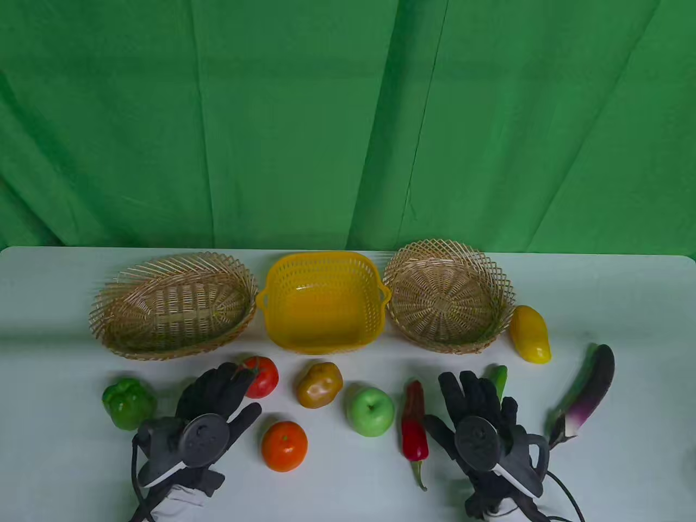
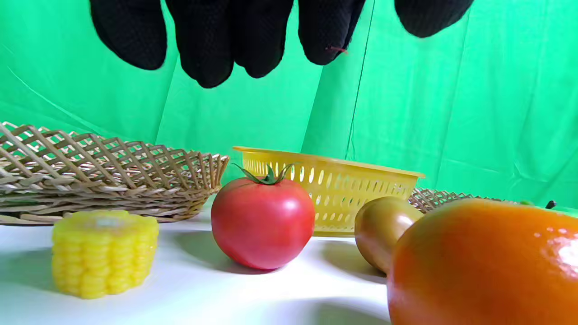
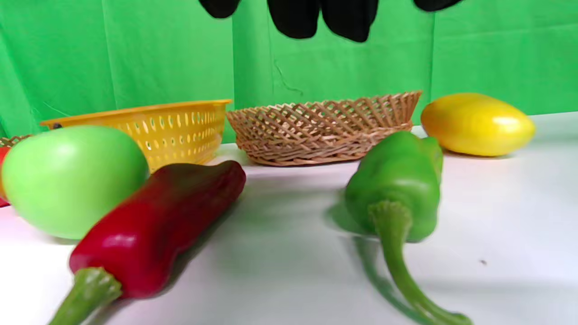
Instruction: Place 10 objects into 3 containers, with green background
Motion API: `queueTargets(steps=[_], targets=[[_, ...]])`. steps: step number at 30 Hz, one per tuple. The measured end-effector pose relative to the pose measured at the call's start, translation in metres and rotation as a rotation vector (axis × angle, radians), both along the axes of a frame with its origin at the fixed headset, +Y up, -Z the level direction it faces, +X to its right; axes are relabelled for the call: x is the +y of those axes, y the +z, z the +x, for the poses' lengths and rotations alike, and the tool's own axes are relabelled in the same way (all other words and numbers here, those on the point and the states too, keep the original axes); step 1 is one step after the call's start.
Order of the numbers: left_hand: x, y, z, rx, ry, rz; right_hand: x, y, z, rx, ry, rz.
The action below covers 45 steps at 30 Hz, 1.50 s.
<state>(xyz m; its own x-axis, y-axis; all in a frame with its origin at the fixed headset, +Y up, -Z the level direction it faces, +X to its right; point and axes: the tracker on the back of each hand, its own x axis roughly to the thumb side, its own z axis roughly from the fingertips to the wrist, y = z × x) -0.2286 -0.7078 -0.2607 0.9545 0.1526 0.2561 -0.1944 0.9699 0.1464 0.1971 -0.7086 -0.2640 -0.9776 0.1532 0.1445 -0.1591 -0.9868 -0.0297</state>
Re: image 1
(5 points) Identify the oval wicker basket container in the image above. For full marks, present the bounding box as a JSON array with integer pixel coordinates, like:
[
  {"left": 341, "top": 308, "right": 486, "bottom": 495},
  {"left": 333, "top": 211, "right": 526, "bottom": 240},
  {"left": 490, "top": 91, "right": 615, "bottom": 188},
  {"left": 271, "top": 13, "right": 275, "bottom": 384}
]
[{"left": 89, "top": 251, "right": 259, "bottom": 361}]

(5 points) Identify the green background cloth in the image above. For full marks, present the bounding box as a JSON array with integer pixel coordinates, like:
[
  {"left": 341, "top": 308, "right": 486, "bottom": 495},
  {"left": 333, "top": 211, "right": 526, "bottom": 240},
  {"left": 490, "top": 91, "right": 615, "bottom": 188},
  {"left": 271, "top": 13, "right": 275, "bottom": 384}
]
[{"left": 0, "top": 0, "right": 696, "bottom": 256}]

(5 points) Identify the orange fruit object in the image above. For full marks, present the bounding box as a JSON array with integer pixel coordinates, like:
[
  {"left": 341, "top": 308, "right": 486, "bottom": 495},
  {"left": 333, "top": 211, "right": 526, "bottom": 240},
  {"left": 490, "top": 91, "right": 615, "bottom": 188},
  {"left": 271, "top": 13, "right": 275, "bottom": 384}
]
[{"left": 261, "top": 420, "right": 308, "bottom": 473}]

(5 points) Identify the green bell pepper object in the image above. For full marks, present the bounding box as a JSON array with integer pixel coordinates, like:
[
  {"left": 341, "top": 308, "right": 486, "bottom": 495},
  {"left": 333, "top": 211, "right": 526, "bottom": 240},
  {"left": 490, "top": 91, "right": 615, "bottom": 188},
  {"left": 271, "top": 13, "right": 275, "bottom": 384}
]
[{"left": 102, "top": 377, "right": 158, "bottom": 431}]

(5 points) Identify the round grey hand tracker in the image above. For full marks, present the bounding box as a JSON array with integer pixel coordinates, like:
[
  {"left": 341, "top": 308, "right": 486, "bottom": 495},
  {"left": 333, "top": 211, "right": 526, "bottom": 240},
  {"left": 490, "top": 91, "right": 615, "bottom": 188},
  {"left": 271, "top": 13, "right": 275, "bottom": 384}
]
[
  {"left": 181, "top": 414, "right": 227, "bottom": 467},
  {"left": 455, "top": 416, "right": 502, "bottom": 471}
]

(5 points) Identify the person's left forearm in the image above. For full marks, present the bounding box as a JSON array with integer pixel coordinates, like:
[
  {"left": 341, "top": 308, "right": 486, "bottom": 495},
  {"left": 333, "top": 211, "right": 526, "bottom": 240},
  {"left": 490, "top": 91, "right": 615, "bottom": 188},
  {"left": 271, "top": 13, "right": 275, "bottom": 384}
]
[{"left": 142, "top": 486, "right": 210, "bottom": 522}]

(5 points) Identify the yellow mango object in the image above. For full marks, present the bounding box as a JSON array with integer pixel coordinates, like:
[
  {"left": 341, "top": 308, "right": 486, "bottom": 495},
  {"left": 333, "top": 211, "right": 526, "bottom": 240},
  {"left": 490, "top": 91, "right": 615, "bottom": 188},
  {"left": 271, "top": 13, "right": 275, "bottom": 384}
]
[{"left": 509, "top": 305, "right": 552, "bottom": 364}]

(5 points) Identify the red chili pepper object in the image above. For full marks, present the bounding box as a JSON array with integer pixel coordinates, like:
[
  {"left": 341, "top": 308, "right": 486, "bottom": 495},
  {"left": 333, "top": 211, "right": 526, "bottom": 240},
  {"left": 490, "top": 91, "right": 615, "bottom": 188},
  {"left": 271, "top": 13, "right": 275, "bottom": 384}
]
[{"left": 401, "top": 380, "right": 430, "bottom": 492}]

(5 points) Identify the red tomato object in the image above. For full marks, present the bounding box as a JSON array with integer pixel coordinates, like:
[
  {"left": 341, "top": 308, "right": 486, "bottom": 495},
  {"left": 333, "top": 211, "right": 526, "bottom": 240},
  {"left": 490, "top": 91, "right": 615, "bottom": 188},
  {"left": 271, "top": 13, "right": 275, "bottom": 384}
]
[{"left": 236, "top": 356, "right": 279, "bottom": 400}]

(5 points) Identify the brown potato object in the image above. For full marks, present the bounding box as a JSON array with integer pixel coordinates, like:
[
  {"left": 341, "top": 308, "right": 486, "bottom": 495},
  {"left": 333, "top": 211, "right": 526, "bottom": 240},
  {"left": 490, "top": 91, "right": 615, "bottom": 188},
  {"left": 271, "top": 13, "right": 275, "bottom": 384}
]
[{"left": 296, "top": 362, "right": 344, "bottom": 409}]

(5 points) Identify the round grey left hand tracker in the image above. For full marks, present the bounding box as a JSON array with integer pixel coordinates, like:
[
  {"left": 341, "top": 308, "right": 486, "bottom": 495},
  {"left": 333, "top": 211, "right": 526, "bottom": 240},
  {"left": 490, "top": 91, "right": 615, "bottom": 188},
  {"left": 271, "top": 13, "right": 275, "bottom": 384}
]
[{"left": 181, "top": 414, "right": 227, "bottom": 467}]

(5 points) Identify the green apple object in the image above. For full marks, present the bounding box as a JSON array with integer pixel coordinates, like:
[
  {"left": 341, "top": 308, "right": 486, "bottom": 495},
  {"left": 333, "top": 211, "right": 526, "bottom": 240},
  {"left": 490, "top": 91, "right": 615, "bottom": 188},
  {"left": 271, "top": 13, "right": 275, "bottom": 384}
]
[{"left": 346, "top": 386, "right": 395, "bottom": 438}]

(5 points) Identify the round grey right hand tracker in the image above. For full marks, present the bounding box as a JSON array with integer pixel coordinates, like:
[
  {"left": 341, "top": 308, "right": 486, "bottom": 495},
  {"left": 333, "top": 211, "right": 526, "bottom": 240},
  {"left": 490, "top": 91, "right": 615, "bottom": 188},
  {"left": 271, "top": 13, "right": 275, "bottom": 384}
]
[{"left": 455, "top": 416, "right": 502, "bottom": 471}]

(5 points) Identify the black right glove cable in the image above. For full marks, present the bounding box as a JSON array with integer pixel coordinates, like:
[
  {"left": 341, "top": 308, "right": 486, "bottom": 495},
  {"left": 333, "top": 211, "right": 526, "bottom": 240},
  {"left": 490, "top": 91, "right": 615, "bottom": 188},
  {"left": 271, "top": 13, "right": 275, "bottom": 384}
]
[{"left": 544, "top": 470, "right": 588, "bottom": 522}]

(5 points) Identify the black left glove cable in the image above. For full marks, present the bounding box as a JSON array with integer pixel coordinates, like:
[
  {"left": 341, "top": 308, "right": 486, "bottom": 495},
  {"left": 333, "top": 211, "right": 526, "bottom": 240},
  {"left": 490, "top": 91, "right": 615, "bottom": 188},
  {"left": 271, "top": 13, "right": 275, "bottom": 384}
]
[{"left": 129, "top": 435, "right": 156, "bottom": 522}]

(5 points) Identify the round wicker basket container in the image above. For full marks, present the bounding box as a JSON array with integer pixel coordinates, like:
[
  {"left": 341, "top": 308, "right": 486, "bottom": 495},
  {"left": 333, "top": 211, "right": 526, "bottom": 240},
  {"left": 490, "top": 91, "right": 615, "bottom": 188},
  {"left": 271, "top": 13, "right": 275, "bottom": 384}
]
[{"left": 382, "top": 238, "right": 516, "bottom": 355}]

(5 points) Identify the purple eggplant object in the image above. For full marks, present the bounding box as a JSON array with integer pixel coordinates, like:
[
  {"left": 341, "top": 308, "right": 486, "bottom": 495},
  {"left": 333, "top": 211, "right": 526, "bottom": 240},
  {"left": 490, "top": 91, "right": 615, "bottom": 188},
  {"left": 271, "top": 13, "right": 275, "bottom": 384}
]
[{"left": 546, "top": 344, "right": 616, "bottom": 451}]

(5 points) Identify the person's right hand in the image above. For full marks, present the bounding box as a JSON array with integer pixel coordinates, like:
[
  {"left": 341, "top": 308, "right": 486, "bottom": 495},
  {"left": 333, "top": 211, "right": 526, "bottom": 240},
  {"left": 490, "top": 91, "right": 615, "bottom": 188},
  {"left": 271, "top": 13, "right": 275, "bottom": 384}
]
[{"left": 423, "top": 371, "right": 550, "bottom": 520}]

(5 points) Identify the long green pepper object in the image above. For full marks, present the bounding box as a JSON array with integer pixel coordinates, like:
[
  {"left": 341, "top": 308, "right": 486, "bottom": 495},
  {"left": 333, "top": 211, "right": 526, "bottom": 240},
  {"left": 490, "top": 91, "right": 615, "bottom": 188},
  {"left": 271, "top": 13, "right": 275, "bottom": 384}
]
[{"left": 487, "top": 364, "right": 508, "bottom": 403}]

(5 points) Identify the black glove cable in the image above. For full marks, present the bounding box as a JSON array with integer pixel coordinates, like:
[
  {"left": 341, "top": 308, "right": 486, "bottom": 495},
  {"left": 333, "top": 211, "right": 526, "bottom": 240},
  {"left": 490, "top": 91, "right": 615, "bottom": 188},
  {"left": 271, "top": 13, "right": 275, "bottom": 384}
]
[
  {"left": 544, "top": 470, "right": 588, "bottom": 522},
  {"left": 129, "top": 435, "right": 156, "bottom": 522}
]

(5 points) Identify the yellow plastic basket container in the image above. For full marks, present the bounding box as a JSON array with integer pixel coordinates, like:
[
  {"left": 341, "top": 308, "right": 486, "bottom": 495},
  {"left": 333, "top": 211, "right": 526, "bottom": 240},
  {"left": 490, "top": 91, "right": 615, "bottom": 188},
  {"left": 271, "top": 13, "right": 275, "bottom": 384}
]
[{"left": 256, "top": 251, "right": 392, "bottom": 355}]

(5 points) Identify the person's left hand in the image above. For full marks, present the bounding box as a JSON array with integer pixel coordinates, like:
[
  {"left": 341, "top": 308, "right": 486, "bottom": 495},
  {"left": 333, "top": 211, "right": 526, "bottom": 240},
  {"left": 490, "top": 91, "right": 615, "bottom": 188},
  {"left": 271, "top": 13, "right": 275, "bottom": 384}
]
[{"left": 136, "top": 363, "right": 263, "bottom": 496}]

